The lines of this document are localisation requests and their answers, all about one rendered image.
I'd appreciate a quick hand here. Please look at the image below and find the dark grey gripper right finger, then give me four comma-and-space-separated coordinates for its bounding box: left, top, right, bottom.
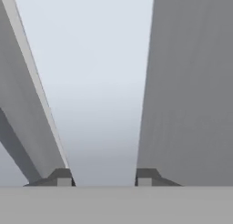
134, 168, 184, 188

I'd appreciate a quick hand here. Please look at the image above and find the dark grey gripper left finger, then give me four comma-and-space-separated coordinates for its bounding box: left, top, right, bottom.
23, 168, 76, 188

